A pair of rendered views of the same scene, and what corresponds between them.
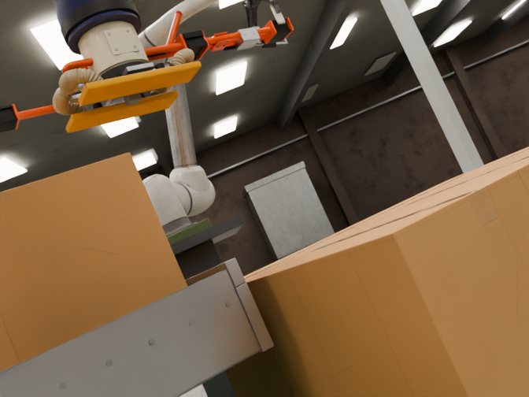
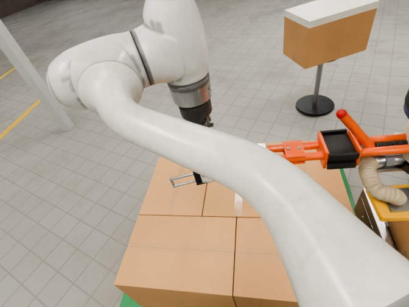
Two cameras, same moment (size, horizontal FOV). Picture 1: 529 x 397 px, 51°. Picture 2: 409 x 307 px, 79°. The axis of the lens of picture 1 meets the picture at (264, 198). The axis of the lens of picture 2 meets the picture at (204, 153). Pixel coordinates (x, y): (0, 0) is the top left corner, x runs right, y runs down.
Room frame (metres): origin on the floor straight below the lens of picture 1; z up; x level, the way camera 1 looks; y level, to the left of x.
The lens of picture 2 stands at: (2.25, 0.10, 1.78)
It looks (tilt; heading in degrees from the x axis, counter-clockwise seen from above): 43 degrees down; 227
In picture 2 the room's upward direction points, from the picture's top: 15 degrees counter-clockwise
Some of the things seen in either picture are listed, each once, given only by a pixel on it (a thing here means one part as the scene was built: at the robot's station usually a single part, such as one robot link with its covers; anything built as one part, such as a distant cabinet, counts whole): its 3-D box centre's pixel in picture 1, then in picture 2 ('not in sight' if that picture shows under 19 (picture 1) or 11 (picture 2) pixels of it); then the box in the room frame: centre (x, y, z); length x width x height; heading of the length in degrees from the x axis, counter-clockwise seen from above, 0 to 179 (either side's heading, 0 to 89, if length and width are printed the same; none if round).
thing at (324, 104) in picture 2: not in sight; (318, 81); (-0.20, -0.59, 0.31); 0.40 x 0.40 x 0.62
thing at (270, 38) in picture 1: (276, 30); not in sight; (1.90, -0.28, 1.27); 0.08 x 0.07 x 0.05; 123
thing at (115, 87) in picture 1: (139, 77); not in sight; (1.50, 0.18, 1.17); 0.34 x 0.10 x 0.05; 123
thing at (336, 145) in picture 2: (190, 46); (336, 148); (1.71, 0.02, 1.27); 0.10 x 0.08 x 0.06; 33
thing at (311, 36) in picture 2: not in sight; (325, 30); (-0.20, -0.59, 0.82); 0.60 x 0.40 x 0.40; 143
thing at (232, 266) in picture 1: (187, 291); (389, 257); (1.54, 0.30, 0.58); 0.70 x 0.03 x 0.06; 29
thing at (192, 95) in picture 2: not in sight; (190, 88); (1.91, -0.26, 1.51); 0.09 x 0.09 x 0.06
